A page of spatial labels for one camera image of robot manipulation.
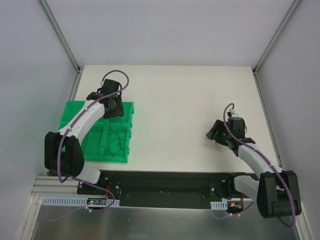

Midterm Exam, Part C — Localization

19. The yellow wire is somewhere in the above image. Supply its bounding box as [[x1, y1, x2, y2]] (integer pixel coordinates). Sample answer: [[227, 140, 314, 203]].
[[214, 141, 229, 152]]

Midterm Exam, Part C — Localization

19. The dark purple wire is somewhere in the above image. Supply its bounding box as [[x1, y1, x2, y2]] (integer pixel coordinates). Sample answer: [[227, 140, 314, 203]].
[[103, 118, 126, 161]]

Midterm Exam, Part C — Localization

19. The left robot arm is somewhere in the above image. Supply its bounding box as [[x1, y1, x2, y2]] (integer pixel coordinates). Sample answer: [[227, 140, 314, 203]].
[[44, 79, 124, 195]]

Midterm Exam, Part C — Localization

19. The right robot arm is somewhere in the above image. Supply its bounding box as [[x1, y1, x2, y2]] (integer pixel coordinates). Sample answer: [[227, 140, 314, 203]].
[[206, 117, 302, 218]]

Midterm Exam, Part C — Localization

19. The green compartment tray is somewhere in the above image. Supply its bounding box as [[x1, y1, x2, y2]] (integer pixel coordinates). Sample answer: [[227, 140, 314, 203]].
[[58, 100, 134, 163]]

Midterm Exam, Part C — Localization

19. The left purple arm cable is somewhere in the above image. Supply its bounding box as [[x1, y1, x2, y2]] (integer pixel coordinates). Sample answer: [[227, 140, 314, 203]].
[[56, 69, 131, 185]]

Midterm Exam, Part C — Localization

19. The right white cable duct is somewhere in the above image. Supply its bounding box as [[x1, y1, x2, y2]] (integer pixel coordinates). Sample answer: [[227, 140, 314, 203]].
[[210, 200, 228, 211]]

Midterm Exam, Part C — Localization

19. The white cable duct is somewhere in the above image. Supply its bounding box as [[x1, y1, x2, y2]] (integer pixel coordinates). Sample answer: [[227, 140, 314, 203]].
[[210, 200, 228, 211], [42, 196, 120, 208]]

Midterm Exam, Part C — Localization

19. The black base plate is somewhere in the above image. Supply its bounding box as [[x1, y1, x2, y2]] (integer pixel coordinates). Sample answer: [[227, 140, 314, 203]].
[[77, 169, 253, 208]]

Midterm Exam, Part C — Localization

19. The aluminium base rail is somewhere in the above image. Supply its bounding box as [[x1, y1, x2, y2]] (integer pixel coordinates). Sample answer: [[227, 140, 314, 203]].
[[31, 175, 82, 196]]

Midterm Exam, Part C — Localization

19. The left white cable duct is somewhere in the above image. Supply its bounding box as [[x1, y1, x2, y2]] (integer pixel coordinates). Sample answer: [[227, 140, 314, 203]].
[[42, 196, 120, 208]]

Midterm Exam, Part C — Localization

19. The left aluminium frame post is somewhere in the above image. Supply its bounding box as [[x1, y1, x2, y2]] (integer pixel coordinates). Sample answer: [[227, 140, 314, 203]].
[[37, 0, 81, 73]]

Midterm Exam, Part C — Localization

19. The aluminium frame post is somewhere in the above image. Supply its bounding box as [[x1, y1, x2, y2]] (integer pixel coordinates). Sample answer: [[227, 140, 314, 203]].
[[37, 0, 81, 73], [252, 0, 303, 76]]

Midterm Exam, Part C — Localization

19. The right aluminium frame post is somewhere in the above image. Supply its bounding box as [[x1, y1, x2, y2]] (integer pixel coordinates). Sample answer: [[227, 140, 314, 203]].
[[252, 0, 303, 76]]

